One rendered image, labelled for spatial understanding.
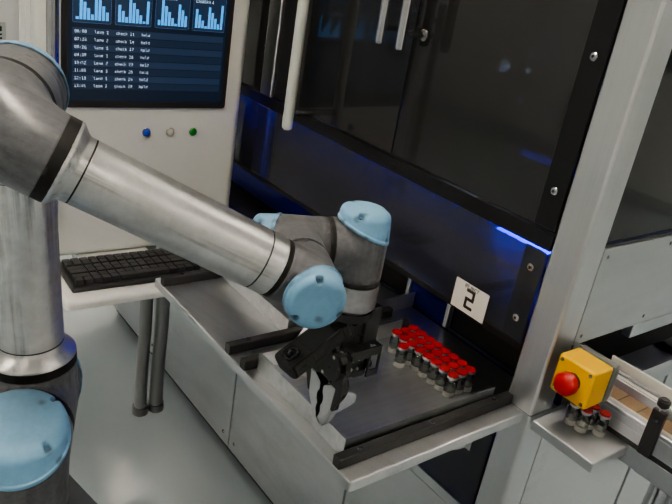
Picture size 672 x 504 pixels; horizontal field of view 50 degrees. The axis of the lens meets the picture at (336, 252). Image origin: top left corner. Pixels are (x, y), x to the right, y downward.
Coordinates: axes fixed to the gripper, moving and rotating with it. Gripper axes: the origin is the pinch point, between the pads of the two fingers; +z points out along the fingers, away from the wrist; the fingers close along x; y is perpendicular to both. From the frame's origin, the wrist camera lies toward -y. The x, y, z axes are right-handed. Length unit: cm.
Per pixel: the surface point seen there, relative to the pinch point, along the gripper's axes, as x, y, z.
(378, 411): 0.6, 13.8, 3.4
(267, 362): 17.2, 1.2, 0.4
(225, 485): 78, 36, 92
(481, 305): 3.9, 38.6, -10.8
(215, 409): 94, 39, 75
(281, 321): 30.3, 12.7, 1.7
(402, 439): -8.1, 11.3, 2.1
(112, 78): 89, 0, -32
